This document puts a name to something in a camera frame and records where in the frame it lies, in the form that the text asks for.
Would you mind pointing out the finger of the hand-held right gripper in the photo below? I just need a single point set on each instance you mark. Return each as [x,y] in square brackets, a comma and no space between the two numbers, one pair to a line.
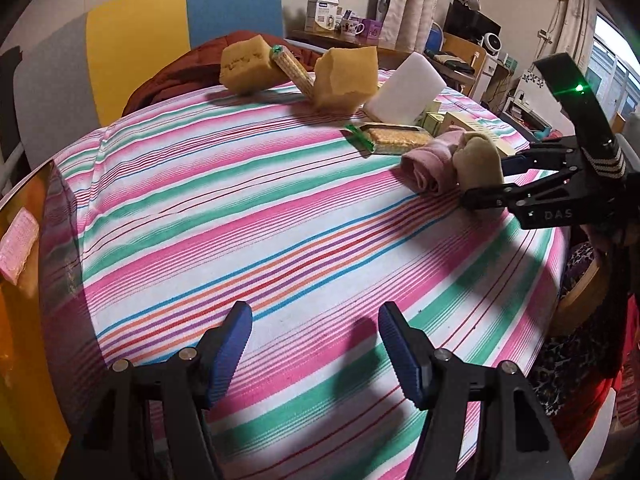
[535,156]
[500,196]

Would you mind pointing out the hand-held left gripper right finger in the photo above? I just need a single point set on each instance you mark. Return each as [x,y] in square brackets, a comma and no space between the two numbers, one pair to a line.
[400,355]

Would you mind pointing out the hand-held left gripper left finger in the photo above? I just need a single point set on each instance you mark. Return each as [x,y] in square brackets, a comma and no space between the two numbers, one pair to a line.
[232,349]

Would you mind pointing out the beige sock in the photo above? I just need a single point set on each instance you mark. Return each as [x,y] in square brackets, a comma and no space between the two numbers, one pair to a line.
[480,162]

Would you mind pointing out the beige printed carton box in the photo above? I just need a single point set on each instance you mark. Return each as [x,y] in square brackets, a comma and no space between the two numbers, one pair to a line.
[475,127]

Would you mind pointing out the pink sock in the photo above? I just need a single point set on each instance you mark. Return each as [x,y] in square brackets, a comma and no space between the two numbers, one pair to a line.
[430,165]

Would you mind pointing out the clear biscuit packet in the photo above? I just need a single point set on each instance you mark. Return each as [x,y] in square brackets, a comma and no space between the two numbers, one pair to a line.
[392,140]

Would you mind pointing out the white sponge block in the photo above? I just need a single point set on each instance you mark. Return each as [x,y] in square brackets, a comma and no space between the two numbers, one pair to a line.
[407,90]

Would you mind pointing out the yellow sponge block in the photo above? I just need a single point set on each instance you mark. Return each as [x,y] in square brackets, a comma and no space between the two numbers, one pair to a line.
[247,67]
[345,80]

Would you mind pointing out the amber plastic tray container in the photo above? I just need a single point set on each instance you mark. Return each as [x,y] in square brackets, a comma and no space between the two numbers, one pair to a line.
[22,370]

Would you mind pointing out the large side window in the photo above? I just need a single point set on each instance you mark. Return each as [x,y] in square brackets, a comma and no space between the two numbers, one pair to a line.
[612,70]

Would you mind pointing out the white box flower stickers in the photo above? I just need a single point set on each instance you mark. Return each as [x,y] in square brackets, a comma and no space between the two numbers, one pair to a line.
[530,85]

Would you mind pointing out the small white fan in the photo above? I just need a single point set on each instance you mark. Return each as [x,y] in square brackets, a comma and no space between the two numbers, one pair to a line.
[491,43]

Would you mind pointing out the wooden cabinet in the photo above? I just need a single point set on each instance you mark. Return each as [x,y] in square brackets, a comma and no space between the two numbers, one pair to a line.
[465,52]

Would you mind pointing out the striped bed sheet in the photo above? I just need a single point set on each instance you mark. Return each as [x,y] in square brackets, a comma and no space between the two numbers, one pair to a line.
[250,220]

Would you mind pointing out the black monitor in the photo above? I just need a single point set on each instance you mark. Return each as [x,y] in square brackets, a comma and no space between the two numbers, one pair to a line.
[472,22]

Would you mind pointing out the blue chair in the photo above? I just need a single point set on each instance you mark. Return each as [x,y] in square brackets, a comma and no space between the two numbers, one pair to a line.
[434,39]

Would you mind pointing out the leopard print cloth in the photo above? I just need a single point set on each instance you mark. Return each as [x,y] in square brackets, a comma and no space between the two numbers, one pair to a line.
[575,360]

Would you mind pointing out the beige patterned curtain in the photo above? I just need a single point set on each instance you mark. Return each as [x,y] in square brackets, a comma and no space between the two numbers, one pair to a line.
[412,5]

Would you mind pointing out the wooden desk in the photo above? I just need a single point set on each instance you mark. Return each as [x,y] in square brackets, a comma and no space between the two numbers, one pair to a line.
[360,46]

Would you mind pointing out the purple box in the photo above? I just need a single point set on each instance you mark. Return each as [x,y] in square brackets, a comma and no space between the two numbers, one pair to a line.
[373,29]

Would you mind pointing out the white printed mug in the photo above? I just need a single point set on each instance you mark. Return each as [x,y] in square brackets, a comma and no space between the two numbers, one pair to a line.
[351,26]

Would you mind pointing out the wrapped biscuit packet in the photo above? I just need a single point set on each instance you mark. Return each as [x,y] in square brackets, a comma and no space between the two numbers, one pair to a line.
[295,74]

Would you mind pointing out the white carton box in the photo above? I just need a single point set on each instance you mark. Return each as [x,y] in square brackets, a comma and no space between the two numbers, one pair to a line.
[322,12]

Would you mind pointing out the red-brown padded jacket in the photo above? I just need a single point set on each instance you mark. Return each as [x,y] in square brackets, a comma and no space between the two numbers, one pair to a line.
[170,80]

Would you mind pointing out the grey yellow blue headboard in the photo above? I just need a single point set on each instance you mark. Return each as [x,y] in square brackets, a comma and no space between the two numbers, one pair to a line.
[135,35]

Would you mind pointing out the grey bed rail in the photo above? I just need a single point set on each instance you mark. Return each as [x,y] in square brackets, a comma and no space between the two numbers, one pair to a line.
[305,44]

